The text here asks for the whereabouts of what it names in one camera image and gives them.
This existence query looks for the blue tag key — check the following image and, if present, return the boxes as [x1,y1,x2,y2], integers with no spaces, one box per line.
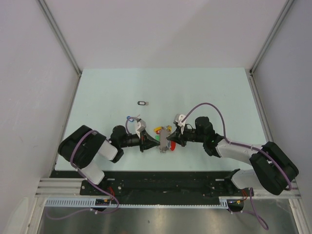
[165,125,172,132]
[127,115,140,122]

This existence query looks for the white cable duct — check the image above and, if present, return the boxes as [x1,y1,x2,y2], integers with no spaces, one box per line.
[45,197,234,209]

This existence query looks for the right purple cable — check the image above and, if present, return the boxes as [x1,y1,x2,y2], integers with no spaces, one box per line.
[181,102,293,231]

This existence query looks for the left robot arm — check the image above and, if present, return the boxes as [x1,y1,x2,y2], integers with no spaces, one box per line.
[58,125,160,195]

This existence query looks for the metal keyring holder red handle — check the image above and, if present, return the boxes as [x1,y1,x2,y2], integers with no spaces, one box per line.
[159,127,176,153]

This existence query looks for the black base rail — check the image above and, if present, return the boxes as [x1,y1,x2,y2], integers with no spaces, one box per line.
[50,170,254,205]

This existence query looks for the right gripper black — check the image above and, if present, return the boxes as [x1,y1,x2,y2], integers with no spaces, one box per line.
[168,123,205,147]

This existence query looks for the black key tag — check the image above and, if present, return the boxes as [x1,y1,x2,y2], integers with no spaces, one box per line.
[137,101,149,106]

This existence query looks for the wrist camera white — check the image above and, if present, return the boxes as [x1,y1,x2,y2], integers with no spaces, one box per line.
[135,118,146,138]
[174,114,186,134]

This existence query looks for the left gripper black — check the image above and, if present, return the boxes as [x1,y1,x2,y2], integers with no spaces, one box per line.
[119,129,160,152]

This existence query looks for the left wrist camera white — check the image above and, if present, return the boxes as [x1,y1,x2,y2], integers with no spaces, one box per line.
[135,118,146,138]

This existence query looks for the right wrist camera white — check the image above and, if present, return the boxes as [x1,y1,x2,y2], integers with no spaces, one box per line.
[174,114,186,134]

